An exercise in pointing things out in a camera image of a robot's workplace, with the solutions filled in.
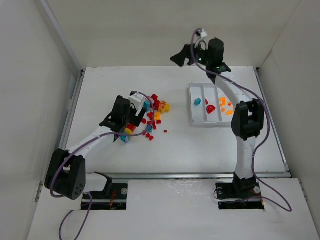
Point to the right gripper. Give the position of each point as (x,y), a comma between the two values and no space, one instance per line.
(189,55)

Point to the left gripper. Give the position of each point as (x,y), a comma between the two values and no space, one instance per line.
(136,116)

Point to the yellow butterfly lego block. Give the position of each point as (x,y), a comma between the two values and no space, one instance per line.
(164,107)

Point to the red arch lego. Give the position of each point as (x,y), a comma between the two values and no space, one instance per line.
(210,109)

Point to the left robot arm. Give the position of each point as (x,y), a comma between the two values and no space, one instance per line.
(67,175)

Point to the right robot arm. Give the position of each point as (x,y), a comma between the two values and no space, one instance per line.
(247,121)

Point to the red stepped lego block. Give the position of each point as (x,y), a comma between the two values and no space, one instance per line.
(130,128)

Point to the small teal lego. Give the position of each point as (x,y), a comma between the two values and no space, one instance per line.
(149,129)

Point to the red lego brick pair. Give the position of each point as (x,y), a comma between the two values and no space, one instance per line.
(149,136)

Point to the teal long lego brick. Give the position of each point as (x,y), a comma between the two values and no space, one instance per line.
(147,105)

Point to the teal yellow lego stack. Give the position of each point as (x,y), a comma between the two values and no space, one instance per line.
(126,137)

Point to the yellow arch lego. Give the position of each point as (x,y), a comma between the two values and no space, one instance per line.
(157,116)

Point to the red flower lego block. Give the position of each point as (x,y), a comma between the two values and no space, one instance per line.
(156,101)

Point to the white divided tray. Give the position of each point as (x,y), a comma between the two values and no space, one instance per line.
(198,114)

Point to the orange lego in tray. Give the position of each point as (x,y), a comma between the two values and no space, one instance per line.
(222,101)

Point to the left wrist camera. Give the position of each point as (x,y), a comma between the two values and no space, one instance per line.
(136,98)

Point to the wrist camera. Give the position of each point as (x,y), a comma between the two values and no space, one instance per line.
(201,34)
(136,98)

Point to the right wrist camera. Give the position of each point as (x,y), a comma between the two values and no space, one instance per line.
(201,34)

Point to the aluminium rail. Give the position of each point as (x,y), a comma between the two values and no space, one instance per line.
(179,176)

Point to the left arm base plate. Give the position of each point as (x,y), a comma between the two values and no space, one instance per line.
(114,199)

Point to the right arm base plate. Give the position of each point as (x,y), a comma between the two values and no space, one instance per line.
(229,198)

